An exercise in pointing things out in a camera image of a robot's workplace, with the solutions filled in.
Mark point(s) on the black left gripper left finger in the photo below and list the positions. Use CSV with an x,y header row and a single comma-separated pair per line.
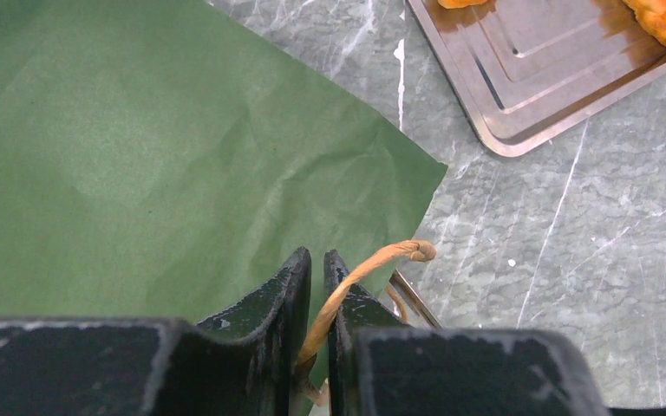
x,y
236,362

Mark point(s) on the green paper bag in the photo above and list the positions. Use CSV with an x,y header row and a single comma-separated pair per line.
x,y
159,159

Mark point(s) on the metal baking tray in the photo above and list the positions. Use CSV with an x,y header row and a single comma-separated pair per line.
x,y
526,71

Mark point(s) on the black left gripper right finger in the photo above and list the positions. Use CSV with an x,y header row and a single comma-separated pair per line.
x,y
380,365

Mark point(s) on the smooth orange fake loaf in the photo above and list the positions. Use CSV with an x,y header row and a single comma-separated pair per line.
x,y
459,4

